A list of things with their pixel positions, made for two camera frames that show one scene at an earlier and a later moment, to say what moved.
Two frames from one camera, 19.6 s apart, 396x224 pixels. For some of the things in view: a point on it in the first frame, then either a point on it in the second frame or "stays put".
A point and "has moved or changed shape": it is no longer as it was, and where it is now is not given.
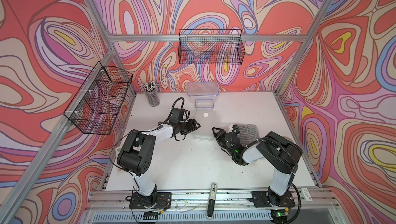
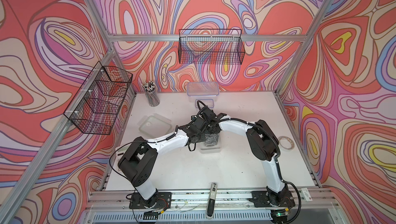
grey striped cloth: [248, 133] has moved or changed shape
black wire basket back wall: [210, 46] stays put
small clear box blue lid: [204, 105] stays put
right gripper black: [219, 134] -> [215, 131]
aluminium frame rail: [207, 37] stays put
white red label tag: [304, 194] stays put
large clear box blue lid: [202, 90] stays put
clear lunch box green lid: [208, 120] has moved or changed shape
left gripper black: [192, 126] -> [203, 136]
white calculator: [118, 168] stays put
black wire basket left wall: [94, 108] stays put
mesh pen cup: [151, 94] stays put
